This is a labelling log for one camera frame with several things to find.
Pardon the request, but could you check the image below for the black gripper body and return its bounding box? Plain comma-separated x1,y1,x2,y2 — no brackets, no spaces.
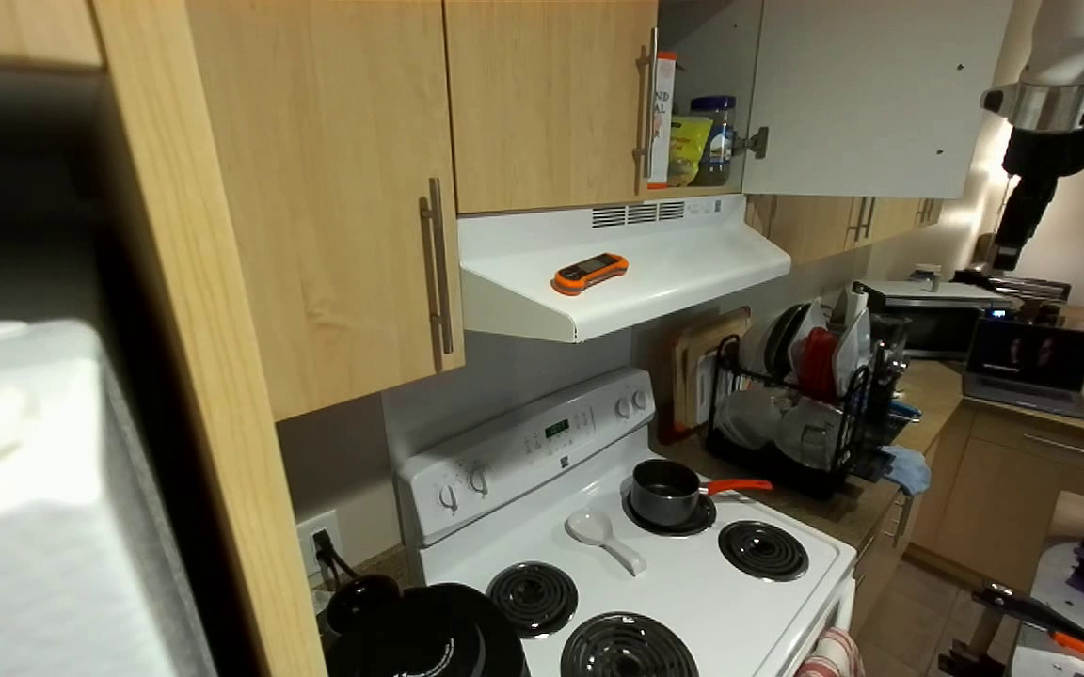
1001,121,1084,219

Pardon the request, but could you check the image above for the light wooden cabinet door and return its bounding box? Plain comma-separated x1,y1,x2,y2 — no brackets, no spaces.
439,0,661,219
738,0,1019,204

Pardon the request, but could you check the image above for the wooden base cabinet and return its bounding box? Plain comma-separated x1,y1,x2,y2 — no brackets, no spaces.
905,393,1084,594

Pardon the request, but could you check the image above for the small wooden cabinet door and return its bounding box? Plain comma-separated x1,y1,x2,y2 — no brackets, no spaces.
0,0,110,70

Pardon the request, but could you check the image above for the black white toaster oven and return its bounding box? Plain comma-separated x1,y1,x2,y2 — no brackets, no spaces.
859,274,1022,367

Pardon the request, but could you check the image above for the grey laptop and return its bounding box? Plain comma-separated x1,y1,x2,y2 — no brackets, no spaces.
958,313,1084,423

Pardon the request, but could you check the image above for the white square plate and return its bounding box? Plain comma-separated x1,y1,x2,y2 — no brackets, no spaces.
826,280,881,389

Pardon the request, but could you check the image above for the orange red bowl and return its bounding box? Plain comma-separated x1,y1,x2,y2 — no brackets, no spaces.
792,323,843,404

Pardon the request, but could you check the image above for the blue cloth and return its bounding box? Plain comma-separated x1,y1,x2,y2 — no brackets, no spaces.
875,438,938,505

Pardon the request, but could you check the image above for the clear plastic container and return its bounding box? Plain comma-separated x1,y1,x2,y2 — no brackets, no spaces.
720,372,850,468

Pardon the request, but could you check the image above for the clear jar blue lid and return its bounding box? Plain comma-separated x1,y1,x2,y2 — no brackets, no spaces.
692,92,740,188

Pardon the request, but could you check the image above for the white range hood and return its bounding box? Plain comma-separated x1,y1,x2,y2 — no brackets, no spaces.
454,190,796,351

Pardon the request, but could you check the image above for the yellow green food bag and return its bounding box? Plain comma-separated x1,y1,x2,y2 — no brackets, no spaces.
664,112,713,190

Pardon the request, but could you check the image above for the red white carton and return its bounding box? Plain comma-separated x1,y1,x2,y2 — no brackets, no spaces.
644,47,682,194

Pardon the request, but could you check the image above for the black orange clamp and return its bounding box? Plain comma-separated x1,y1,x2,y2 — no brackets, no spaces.
939,574,1084,677

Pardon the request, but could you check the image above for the small black coil burner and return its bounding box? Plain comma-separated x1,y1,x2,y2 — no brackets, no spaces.
480,555,584,644
713,516,811,587

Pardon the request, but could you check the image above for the orange black handheld device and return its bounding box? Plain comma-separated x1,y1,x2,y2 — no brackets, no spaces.
544,246,634,300

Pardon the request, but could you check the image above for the black pot on stove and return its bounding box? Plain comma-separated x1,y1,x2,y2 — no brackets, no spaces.
624,456,777,529

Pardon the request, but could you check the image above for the red white striped towel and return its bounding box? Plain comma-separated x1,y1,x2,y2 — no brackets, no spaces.
792,623,868,677

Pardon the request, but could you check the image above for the white electric stove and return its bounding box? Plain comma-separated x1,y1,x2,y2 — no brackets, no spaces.
392,364,860,677

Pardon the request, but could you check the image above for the white spoon rest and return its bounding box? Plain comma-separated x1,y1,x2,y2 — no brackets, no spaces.
560,505,651,582

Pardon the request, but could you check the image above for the white refrigerator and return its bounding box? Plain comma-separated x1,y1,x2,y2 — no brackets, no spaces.
0,317,216,677

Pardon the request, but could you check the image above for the black wire dish rack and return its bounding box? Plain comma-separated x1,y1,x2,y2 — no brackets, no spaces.
701,278,917,505

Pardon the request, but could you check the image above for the white wall outlet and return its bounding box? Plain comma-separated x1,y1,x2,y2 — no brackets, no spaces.
293,505,351,594

